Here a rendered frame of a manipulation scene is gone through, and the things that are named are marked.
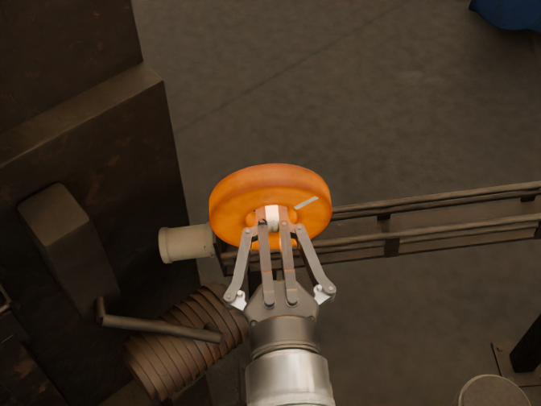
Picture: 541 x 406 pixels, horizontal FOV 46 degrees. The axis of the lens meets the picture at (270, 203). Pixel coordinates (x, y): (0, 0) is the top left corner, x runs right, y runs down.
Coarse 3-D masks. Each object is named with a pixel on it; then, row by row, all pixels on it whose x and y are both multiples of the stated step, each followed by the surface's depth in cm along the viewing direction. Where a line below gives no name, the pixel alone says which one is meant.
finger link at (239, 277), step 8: (248, 232) 75; (248, 240) 74; (240, 248) 74; (248, 248) 74; (240, 256) 73; (248, 256) 74; (240, 264) 72; (248, 264) 75; (240, 272) 72; (232, 280) 71; (240, 280) 71; (232, 288) 71; (240, 288) 71; (224, 296) 70; (232, 296) 70
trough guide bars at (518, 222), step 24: (456, 192) 104; (480, 192) 104; (504, 192) 104; (528, 192) 105; (336, 216) 106; (360, 216) 106; (384, 216) 108; (528, 216) 100; (336, 240) 101; (360, 240) 101; (384, 240) 102; (408, 240) 102; (432, 240) 102
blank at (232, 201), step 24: (264, 168) 74; (288, 168) 74; (216, 192) 76; (240, 192) 73; (264, 192) 74; (288, 192) 74; (312, 192) 75; (216, 216) 77; (240, 216) 78; (288, 216) 82; (312, 216) 79; (240, 240) 82
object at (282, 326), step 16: (304, 288) 71; (256, 304) 70; (288, 304) 70; (304, 304) 70; (256, 320) 69; (272, 320) 66; (288, 320) 66; (304, 320) 67; (256, 336) 66; (272, 336) 65; (288, 336) 65; (304, 336) 66; (256, 352) 66
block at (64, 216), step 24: (48, 192) 93; (24, 216) 91; (48, 216) 91; (72, 216) 91; (48, 240) 89; (72, 240) 91; (96, 240) 95; (48, 264) 97; (72, 264) 94; (96, 264) 98; (72, 288) 98; (96, 288) 103
